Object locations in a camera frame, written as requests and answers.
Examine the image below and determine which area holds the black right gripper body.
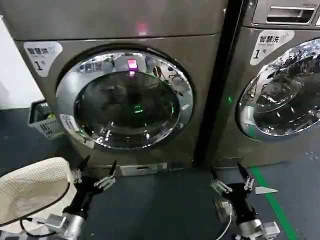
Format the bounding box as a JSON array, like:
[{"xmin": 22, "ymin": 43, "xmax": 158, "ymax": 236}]
[{"xmin": 223, "ymin": 182, "xmax": 259, "ymax": 225}]

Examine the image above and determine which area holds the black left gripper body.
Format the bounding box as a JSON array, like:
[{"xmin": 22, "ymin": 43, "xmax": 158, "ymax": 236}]
[{"xmin": 62, "ymin": 176, "xmax": 104, "ymax": 219}]

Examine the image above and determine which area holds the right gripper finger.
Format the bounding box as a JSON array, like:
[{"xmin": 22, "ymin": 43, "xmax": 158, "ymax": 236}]
[
  {"xmin": 210, "ymin": 169, "xmax": 230, "ymax": 195},
  {"xmin": 236, "ymin": 161, "xmax": 255, "ymax": 191}
]

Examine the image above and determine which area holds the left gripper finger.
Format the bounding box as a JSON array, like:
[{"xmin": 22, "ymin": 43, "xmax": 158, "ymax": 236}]
[
  {"xmin": 70, "ymin": 154, "xmax": 91, "ymax": 184},
  {"xmin": 93, "ymin": 159, "xmax": 118, "ymax": 189}
]

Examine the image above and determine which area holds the white arrow floor sticker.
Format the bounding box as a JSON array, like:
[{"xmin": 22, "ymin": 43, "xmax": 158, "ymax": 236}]
[{"xmin": 254, "ymin": 186, "xmax": 279, "ymax": 196}]

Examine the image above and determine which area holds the green floor tape line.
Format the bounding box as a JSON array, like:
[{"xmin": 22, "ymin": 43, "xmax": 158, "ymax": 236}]
[{"xmin": 249, "ymin": 165, "xmax": 299, "ymax": 240}]

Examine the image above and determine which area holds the cream perforated laundry basket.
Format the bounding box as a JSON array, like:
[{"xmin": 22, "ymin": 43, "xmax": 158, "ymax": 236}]
[{"xmin": 0, "ymin": 156, "xmax": 79, "ymax": 235}]

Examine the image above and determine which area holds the small white door sticker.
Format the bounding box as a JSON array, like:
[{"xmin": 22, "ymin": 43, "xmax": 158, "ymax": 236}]
[{"xmin": 59, "ymin": 113, "xmax": 80, "ymax": 133}]

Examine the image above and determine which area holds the grey plastic slotted basket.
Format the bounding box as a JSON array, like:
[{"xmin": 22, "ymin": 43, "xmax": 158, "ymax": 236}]
[{"xmin": 28, "ymin": 99, "xmax": 67, "ymax": 141}]

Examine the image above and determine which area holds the round glass door with sticker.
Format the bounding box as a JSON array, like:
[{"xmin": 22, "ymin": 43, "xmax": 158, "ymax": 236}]
[{"xmin": 55, "ymin": 45, "xmax": 194, "ymax": 152}]

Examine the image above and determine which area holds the round chrome glass washer door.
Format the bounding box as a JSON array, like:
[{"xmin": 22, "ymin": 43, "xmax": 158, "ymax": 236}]
[{"xmin": 237, "ymin": 37, "xmax": 320, "ymax": 144}]

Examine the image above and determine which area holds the grey washer with detergent drawer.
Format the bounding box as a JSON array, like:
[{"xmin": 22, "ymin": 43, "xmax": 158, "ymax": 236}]
[{"xmin": 214, "ymin": 0, "xmax": 320, "ymax": 169}]

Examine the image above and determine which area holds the white dryer label sticker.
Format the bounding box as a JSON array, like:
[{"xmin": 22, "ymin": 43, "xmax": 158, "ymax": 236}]
[{"xmin": 23, "ymin": 41, "xmax": 63, "ymax": 78}]

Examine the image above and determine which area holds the white washer label sticker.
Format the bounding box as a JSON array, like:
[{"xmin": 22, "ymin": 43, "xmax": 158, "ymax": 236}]
[{"xmin": 249, "ymin": 29, "xmax": 296, "ymax": 67}]

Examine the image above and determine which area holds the grey dryer with dryer label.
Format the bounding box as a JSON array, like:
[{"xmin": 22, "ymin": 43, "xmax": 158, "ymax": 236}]
[{"xmin": 0, "ymin": 0, "xmax": 230, "ymax": 177}]

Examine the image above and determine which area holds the white right wrist cable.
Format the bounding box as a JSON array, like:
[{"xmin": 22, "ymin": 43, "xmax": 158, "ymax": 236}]
[{"xmin": 213, "ymin": 198, "xmax": 235, "ymax": 240}]

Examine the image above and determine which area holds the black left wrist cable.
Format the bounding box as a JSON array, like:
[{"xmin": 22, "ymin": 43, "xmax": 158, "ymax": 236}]
[{"xmin": 20, "ymin": 216, "xmax": 53, "ymax": 237}]

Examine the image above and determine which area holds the silver detergent drawer handle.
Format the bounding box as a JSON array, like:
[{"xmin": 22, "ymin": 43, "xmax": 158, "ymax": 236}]
[{"xmin": 251, "ymin": 0, "xmax": 320, "ymax": 27}]

